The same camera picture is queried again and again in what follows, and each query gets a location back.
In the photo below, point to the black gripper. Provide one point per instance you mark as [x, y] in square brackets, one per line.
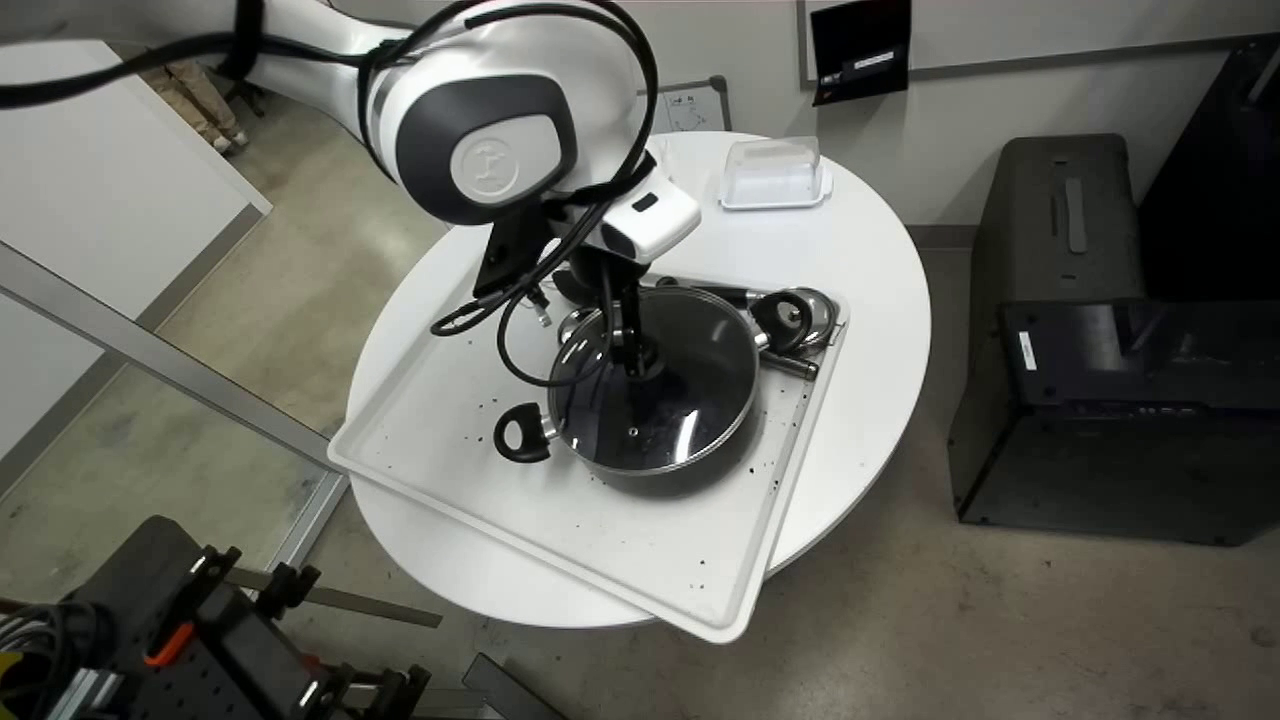
[602, 284]

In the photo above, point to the glass lid with black knob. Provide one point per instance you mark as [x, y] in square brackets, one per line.
[701, 403]

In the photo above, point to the white wrist adapter box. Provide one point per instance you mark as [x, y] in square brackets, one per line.
[652, 223]

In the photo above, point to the clear plastic container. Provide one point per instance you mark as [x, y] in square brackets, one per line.
[774, 181]

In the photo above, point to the white plastic tray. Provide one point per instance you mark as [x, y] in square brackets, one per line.
[641, 562]

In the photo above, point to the small framed scribbled panel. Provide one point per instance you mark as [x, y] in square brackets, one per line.
[696, 104]

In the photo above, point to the round white table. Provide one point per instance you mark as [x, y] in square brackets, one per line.
[867, 267]

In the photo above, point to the dark floor plate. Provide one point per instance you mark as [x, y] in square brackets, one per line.
[500, 692]

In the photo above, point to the grey flat floor bar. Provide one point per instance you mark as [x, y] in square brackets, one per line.
[361, 605]

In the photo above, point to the black floor cabinet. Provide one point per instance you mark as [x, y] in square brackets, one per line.
[1064, 441]

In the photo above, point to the brown wooden object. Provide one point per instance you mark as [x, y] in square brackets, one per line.
[200, 104]

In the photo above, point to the black equipment cart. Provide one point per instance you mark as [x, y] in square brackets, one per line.
[145, 584]

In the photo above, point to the black upright panel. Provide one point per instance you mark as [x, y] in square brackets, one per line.
[1222, 174]

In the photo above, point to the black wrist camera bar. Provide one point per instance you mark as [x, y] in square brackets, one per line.
[500, 262]

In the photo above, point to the black wall holder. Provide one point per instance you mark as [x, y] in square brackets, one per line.
[860, 42]

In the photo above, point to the grey aluminium frame rail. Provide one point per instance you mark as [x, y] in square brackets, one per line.
[163, 357]

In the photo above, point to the large wall whiteboard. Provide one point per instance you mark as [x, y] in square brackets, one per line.
[1064, 25]

